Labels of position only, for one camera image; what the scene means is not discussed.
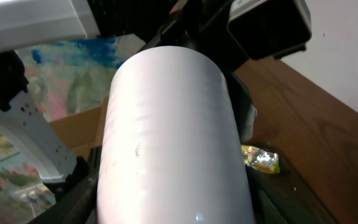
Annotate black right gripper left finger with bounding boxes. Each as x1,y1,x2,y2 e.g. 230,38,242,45
28,170,99,224

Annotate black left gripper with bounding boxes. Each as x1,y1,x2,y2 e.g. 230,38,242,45
87,0,251,72

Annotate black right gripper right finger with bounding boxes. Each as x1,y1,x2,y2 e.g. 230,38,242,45
246,164,337,224

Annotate yellow snack wrapper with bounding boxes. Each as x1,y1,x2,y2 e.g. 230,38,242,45
241,145,280,174

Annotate pink cup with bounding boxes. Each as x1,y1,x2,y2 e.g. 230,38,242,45
97,46,254,223

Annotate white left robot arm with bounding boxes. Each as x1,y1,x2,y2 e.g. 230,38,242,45
0,1,175,189

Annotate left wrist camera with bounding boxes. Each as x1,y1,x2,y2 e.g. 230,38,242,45
227,0,312,60

